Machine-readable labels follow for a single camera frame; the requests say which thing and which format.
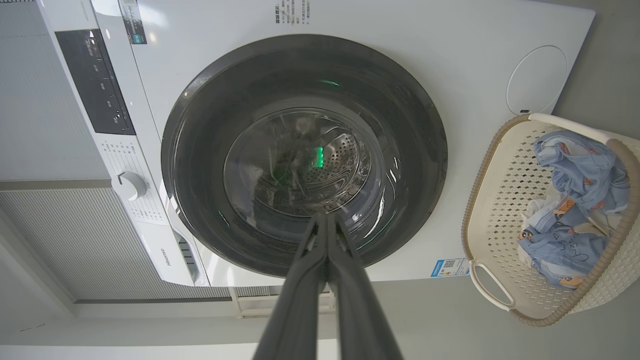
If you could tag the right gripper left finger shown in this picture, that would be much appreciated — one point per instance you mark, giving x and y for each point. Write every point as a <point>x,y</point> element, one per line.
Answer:
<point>295,310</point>

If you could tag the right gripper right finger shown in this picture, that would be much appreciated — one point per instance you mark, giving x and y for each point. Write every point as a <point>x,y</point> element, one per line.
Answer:
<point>360,315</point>

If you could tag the dark round washer door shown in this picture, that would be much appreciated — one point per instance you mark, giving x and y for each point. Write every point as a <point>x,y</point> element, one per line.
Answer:
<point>200,150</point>

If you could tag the blue garment with handwriting print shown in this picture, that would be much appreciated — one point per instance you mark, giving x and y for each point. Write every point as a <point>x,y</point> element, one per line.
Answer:
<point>565,250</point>

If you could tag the blue garment with orange prints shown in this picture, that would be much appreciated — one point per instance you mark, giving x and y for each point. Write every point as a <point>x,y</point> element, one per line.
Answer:
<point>585,170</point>

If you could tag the washing machine drum opening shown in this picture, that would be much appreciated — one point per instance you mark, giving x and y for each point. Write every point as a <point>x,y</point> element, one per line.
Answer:
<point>310,165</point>

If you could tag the white washing machine dial knob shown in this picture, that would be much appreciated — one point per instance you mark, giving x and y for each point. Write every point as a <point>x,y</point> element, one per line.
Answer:
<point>132,186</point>

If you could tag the white front-load washing machine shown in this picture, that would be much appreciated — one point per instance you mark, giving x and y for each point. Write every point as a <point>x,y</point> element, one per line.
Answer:
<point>450,50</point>

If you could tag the black washing machine control panel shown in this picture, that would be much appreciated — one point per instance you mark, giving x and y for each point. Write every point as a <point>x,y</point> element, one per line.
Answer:
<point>95,82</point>

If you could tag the white metal rack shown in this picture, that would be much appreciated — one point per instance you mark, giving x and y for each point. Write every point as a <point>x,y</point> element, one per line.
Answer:
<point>260,305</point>

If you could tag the blue energy label sticker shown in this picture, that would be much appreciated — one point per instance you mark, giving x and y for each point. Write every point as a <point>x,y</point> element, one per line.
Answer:
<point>450,267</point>

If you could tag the cream perforated laundry basket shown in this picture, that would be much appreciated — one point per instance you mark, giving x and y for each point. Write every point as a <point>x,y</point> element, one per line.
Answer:
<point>500,200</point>

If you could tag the round white filter cover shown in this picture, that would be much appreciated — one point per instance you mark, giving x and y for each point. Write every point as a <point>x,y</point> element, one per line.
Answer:
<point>537,80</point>

